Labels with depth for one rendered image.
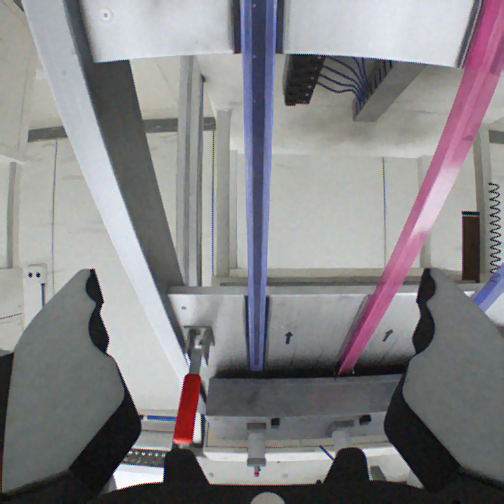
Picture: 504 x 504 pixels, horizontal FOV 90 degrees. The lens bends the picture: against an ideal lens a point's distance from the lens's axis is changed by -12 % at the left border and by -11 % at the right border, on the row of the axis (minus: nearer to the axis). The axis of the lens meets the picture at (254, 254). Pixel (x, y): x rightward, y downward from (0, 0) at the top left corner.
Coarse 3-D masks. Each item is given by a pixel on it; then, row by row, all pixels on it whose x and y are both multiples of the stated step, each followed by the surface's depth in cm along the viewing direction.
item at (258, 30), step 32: (256, 0) 10; (256, 32) 10; (256, 64) 11; (256, 96) 12; (256, 128) 13; (256, 160) 15; (256, 192) 16; (256, 224) 18; (256, 256) 20; (256, 288) 22; (256, 320) 25; (256, 352) 30
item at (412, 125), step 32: (224, 64) 46; (352, 64) 46; (224, 96) 57; (320, 96) 57; (352, 96) 56; (416, 96) 54; (448, 96) 53; (288, 128) 73; (320, 128) 73; (352, 128) 72; (384, 128) 71; (416, 128) 70
